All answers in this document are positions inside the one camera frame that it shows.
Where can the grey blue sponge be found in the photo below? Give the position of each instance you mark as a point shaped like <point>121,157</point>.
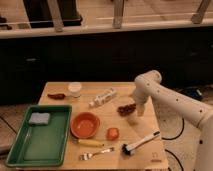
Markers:
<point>39,118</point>

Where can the wooden railing post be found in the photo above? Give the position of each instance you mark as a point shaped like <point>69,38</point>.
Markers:
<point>118,13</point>
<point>55,14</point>
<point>198,16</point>

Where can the dark grape bunch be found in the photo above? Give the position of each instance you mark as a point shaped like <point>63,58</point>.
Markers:
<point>126,110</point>

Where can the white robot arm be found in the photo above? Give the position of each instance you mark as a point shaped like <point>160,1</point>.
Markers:
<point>199,114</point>

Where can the white tube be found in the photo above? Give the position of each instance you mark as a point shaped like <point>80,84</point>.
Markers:
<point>103,98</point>

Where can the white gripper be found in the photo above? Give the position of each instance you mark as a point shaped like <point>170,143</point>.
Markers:
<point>140,107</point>

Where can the yellow corn cob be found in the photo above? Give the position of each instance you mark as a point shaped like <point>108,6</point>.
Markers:
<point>90,142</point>

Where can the red bowl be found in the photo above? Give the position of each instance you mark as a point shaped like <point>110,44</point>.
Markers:
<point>84,125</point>

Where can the white lidded jar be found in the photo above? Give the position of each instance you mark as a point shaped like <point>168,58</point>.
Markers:
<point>75,89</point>

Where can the white black dish brush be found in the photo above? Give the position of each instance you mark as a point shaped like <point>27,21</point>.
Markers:
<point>128,149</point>

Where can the red chili pepper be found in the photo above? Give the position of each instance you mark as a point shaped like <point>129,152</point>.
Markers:
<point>56,96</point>

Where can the green plastic tray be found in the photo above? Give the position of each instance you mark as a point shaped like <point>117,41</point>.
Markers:
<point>38,145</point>

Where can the metal fork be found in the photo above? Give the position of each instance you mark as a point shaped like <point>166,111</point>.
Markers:
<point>87,156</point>

